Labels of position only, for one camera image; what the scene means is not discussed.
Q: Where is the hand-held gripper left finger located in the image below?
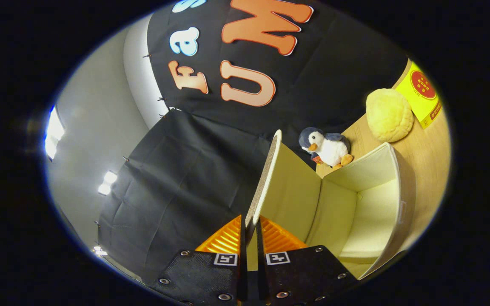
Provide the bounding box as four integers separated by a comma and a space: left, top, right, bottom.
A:
149, 215, 248, 306

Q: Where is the penguin plush toy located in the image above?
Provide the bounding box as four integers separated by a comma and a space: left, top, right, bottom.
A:
298, 127, 354, 170

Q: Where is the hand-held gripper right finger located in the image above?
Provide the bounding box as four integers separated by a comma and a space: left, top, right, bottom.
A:
256, 216, 358, 306

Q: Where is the yellow book with red circle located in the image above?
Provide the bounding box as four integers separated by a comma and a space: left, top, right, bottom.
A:
395, 61, 443, 129

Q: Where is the round yellow plush toy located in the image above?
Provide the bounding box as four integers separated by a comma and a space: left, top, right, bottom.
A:
365, 88, 415, 143

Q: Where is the beige fabric storage box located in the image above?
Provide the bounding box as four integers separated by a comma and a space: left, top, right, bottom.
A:
245, 130, 416, 281

